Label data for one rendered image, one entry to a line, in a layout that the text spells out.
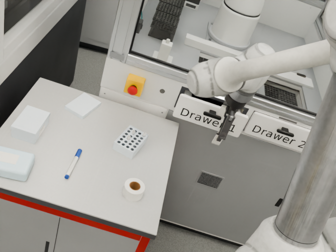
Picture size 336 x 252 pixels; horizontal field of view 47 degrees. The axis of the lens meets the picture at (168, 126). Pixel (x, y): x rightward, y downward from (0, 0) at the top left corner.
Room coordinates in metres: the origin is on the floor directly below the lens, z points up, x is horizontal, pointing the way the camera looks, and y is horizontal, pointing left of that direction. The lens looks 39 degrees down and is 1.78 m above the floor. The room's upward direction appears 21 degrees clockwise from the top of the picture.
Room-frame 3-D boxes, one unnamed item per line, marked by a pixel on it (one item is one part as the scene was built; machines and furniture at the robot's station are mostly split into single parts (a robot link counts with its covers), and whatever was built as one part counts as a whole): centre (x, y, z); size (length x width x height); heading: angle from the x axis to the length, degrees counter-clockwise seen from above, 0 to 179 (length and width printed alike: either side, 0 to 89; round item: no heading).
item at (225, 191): (1.82, -0.15, 0.40); 1.03 x 0.95 x 0.80; 95
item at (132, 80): (1.29, 0.19, 0.88); 0.07 x 0.05 x 0.07; 95
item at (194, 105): (1.29, -0.14, 0.87); 0.29 x 0.02 x 0.11; 95
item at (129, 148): (1.08, 0.11, 0.78); 0.12 x 0.08 x 0.04; 169
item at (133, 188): (0.86, 0.03, 0.78); 0.07 x 0.07 x 0.04
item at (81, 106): (1.18, 0.35, 0.77); 0.13 x 0.09 x 0.02; 166
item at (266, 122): (1.36, -0.45, 0.87); 0.29 x 0.02 x 0.11; 95
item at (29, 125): (0.96, 0.46, 0.79); 0.13 x 0.09 x 0.05; 4
